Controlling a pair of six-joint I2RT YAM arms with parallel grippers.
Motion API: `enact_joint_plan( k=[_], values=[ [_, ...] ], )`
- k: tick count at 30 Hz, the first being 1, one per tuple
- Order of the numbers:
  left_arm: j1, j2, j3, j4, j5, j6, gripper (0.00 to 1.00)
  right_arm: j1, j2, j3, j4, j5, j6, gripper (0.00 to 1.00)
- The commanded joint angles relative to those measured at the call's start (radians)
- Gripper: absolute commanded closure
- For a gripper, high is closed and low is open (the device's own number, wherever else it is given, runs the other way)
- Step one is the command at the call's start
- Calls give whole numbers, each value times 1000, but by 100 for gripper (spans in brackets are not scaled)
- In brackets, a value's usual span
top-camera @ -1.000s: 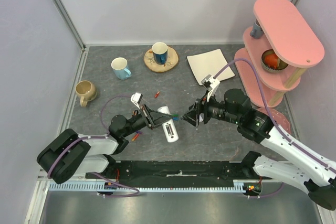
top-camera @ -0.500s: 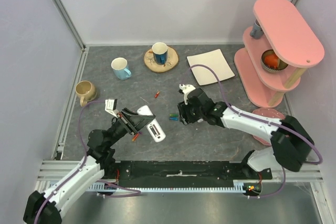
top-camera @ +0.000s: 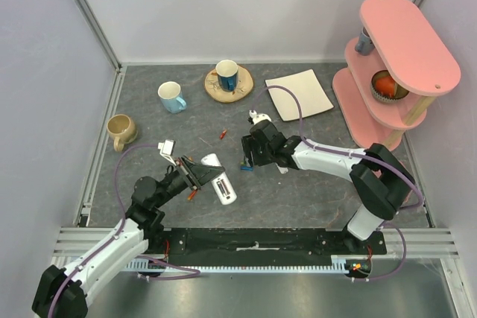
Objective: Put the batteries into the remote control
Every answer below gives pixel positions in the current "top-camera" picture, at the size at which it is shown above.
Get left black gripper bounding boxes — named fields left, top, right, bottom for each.
left=154, top=154, right=225, bottom=208

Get black battery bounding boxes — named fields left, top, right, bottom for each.
left=220, top=179, right=230, bottom=196

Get white remote control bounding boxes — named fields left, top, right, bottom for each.
left=200, top=153, right=237, bottom=206

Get white battery compartment cover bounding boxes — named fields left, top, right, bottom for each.
left=277, top=165, right=288, bottom=174

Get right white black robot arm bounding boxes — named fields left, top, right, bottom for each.
left=241, top=120, right=417, bottom=254

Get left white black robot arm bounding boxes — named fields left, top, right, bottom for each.
left=32, top=154, right=225, bottom=317

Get orange red battery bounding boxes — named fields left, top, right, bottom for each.
left=187, top=191, right=197, bottom=201

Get dark blue mug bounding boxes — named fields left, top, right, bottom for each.
left=215, top=60, right=239, bottom=92

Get cream square plate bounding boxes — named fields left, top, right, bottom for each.
left=265, top=69, right=334, bottom=121

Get light blue mug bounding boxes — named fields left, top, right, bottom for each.
left=157, top=81, right=187, bottom=114

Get beige ceramic mug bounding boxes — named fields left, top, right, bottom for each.
left=107, top=114, right=138, bottom=153

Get pink dotted plate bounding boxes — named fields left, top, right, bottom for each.
left=373, top=151, right=415, bottom=208

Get pink three-tier shelf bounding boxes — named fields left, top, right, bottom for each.
left=332, top=0, right=461, bottom=150

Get bowl with fruit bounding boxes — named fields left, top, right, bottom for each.
left=370, top=70, right=409, bottom=104

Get grey cup on shelf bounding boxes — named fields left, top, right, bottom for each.
left=354, top=27, right=375, bottom=56

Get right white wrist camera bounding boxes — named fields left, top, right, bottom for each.
left=248, top=110, right=271, bottom=125

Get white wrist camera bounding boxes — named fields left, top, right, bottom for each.
left=248, top=110, right=271, bottom=125
left=157, top=139, right=176, bottom=166

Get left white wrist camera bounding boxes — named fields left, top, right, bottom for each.
left=157, top=139, right=176, bottom=166

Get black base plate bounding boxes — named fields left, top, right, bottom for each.
left=145, top=228, right=387, bottom=270

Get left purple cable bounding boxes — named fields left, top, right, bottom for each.
left=47, top=142, right=202, bottom=318

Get purple cable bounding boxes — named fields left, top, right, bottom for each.
left=251, top=86, right=426, bottom=282
left=47, top=142, right=202, bottom=318

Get white slotted cable duct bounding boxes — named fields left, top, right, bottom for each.
left=122, top=257, right=370, bottom=274

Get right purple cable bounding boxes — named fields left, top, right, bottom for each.
left=251, top=86, right=426, bottom=282

